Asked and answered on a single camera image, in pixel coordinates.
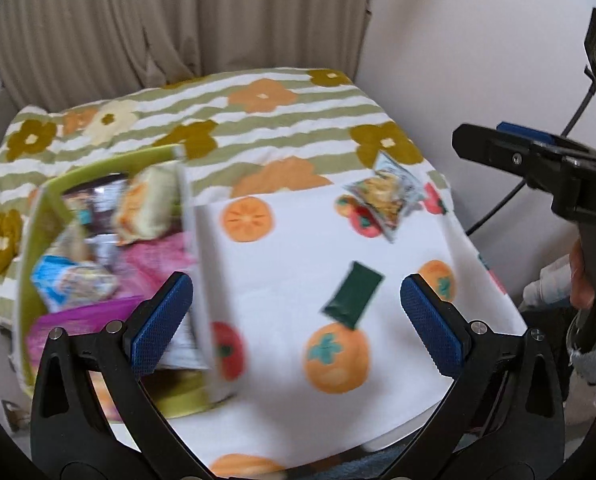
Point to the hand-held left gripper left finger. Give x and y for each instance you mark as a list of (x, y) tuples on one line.
[(160, 320)]

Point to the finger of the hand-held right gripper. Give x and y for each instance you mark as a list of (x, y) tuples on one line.
[(525, 132), (507, 155)]

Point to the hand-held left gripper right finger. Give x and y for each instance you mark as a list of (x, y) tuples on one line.
[(430, 320)]

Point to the pink white snack packet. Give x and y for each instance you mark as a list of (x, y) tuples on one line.
[(153, 262)]

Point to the dark green packet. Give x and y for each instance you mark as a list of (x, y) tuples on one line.
[(353, 295)]

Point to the green cardboard box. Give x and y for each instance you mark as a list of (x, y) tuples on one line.
[(178, 400)]

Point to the purple snack packet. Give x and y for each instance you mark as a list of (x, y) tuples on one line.
[(78, 320)]

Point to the cream bread packet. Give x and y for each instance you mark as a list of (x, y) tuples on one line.
[(143, 205)]

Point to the person's right hand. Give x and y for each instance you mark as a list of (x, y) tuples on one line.
[(581, 280)]

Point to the blue white snack packet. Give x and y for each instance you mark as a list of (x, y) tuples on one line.
[(73, 280)]

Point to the white plastic object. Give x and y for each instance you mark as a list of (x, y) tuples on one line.
[(545, 285)]

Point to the clear chip packet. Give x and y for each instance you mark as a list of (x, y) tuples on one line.
[(382, 200)]

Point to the white fruit print cloth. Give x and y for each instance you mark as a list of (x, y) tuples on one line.
[(288, 280)]

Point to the grey cloth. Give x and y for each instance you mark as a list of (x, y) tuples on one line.
[(595, 362)]

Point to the striped floral blanket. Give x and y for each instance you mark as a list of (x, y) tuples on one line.
[(288, 125)]

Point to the beige curtain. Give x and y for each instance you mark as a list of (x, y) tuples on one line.
[(128, 20)]

